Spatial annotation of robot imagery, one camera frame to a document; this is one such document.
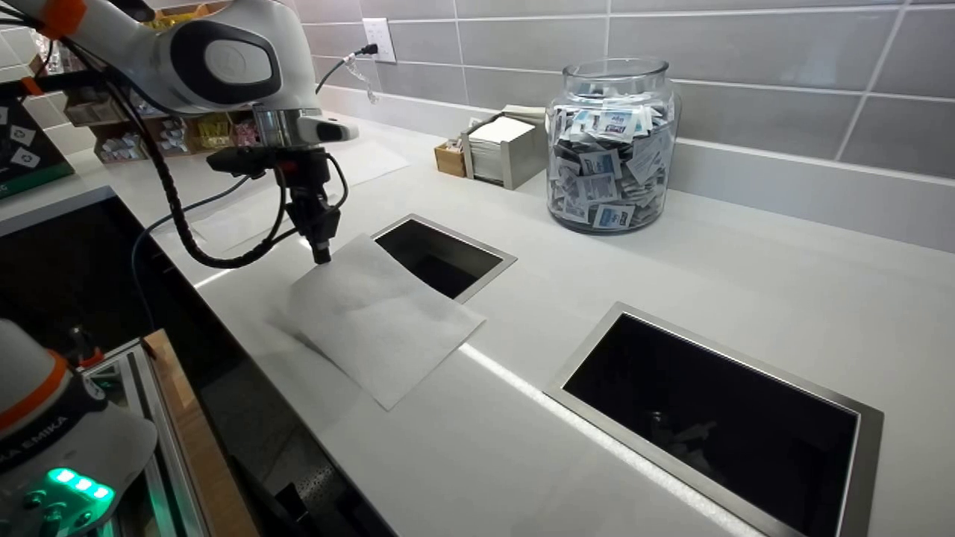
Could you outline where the glass jar of sachets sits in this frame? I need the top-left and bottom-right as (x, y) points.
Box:
(544, 58), (680, 240)

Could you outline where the white tissue piece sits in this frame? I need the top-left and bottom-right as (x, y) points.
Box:
(283, 236), (486, 413)

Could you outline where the large white tissue sheet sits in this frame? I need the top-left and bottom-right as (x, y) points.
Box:
(332, 134), (413, 192)

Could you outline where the dark board with stickers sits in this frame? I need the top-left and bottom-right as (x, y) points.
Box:
(0, 94), (77, 203)

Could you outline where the steel napkin dispenser box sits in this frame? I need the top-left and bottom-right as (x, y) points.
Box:
(465, 106), (552, 194)

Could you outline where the wooden base board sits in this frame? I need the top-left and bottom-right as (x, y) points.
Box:
(141, 330), (264, 537)

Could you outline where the steel-framed empty bin opening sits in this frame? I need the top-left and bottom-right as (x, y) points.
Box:
(544, 298), (888, 537)

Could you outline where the steel-framed bin opening with trash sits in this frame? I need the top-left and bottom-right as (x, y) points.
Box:
(370, 213), (520, 306)

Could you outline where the white wall outlet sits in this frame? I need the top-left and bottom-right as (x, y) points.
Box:
(361, 15), (400, 67)

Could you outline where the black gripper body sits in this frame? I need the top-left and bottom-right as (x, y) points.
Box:
(268, 148), (344, 243)

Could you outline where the wooden sachet box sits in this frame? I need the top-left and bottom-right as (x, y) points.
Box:
(432, 137), (476, 182)

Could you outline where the aluminium rail frame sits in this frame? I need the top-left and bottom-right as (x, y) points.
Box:
(83, 337), (219, 537)

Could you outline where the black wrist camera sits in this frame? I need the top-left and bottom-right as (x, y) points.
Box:
(204, 140), (303, 186)

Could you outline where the black plug cable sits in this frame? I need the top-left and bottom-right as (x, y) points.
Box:
(313, 42), (383, 98)

